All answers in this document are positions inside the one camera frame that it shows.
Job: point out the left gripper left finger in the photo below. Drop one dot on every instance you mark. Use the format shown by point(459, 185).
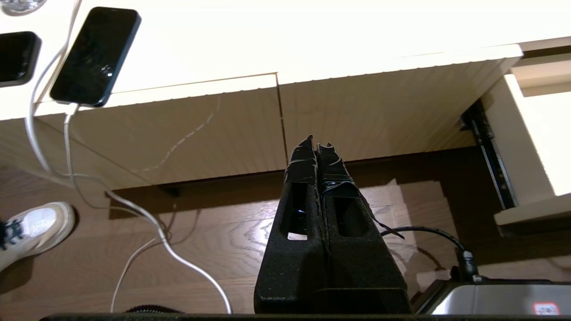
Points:
point(290, 267)

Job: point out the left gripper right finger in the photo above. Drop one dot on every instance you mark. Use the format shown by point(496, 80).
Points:
point(361, 272)

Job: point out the wide cream drawer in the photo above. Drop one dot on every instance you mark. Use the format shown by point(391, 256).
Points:
point(513, 147)

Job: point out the short cream drawer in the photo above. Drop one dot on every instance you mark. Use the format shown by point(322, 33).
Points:
point(200, 133)
point(379, 116)

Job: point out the cream white low cabinet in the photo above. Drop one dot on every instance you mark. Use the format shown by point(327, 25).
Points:
point(312, 35)

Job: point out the white sneaker navy stripes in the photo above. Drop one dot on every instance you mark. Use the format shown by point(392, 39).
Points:
point(40, 227)

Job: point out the dark blue smartphone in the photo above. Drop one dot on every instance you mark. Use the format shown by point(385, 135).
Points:
point(93, 58)

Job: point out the black smartphone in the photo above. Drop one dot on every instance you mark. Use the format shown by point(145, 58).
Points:
point(15, 58)

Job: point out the glass bottle with red label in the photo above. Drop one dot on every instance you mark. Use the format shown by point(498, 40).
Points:
point(20, 5)

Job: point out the black drawer slide rail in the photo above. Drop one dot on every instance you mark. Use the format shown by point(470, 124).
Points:
point(490, 156)

